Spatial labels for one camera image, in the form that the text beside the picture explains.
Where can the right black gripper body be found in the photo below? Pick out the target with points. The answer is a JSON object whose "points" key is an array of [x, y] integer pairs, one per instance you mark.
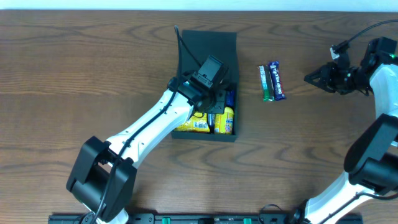
{"points": [[333, 78]]}

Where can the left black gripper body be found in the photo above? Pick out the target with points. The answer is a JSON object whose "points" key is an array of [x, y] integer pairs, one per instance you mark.
{"points": [[219, 98]]}

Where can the blue Oreo cookie pack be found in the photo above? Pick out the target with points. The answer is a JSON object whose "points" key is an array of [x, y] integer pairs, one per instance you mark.
{"points": [[230, 98]]}

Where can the yellow candy bag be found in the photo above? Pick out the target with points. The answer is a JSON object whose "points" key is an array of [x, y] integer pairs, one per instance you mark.
{"points": [[197, 123]]}

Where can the yellow Mentos bottle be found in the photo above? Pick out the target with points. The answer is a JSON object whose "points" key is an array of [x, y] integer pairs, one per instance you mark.
{"points": [[224, 122]]}

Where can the Dairy Milk chocolate bar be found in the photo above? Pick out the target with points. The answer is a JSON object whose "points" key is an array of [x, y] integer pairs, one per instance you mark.
{"points": [[277, 84]]}

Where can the dark green gift box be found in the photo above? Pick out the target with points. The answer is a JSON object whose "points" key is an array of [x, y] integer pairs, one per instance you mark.
{"points": [[221, 45]]}

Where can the green white chocolate bar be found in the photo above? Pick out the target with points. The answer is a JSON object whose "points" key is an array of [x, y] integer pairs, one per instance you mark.
{"points": [[267, 88]]}

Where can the small blue gum box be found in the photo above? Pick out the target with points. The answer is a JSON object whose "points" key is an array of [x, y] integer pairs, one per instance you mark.
{"points": [[211, 120]]}

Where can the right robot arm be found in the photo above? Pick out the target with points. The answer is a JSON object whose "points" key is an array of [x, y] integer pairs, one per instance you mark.
{"points": [[370, 170]]}

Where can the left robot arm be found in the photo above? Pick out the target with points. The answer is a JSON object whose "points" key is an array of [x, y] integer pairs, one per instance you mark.
{"points": [[104, 173]]}

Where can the black mounting rail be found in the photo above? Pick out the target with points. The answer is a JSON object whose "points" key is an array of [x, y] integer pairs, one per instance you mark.
{"points": [[148, 218]]}

